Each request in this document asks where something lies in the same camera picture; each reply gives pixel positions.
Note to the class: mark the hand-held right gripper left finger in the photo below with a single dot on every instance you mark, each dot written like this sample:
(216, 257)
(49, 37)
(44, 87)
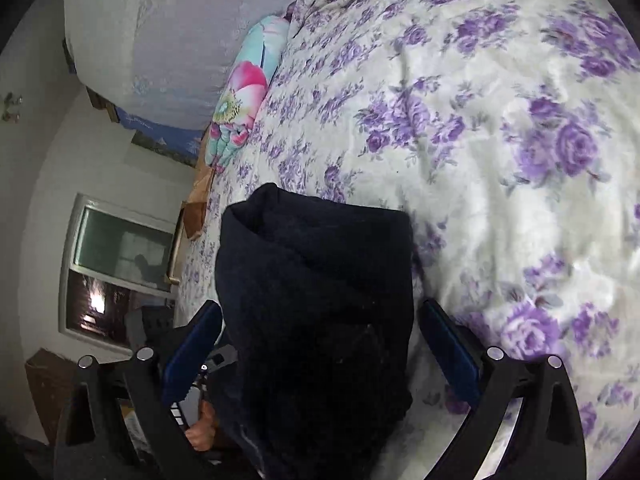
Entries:
(192, 355)

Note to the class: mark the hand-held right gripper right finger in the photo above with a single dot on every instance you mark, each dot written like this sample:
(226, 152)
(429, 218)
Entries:
(450, 355)

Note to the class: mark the dark navy pants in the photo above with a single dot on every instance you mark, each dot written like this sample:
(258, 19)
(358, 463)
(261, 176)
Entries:
(320, 310)

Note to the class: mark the person's left hand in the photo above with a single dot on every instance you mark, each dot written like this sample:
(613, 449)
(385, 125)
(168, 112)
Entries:
(202, 432)

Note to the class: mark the white framed window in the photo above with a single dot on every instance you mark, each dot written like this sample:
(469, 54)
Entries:
(120, 260)

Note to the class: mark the brown wooden cabinet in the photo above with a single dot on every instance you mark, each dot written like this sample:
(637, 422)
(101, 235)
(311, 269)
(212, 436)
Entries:
(50, 390)

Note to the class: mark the wooden bed headboard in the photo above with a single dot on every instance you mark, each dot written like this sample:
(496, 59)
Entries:
(197, 200)

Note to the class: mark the purple floral bed sheet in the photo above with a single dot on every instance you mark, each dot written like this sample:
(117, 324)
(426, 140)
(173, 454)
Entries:
(475, 110)

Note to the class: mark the teal pink floral blanket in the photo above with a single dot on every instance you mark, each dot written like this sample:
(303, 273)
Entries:
(245, 85)

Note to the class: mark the white mosquito net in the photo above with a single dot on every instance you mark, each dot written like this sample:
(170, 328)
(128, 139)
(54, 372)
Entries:
(175, 35)

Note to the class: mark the blue wall poster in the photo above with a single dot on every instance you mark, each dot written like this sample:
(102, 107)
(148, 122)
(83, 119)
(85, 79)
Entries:
(165, 142)

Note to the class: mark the small wall hook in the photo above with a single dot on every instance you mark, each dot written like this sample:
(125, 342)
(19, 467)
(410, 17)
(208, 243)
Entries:
(11, 107)

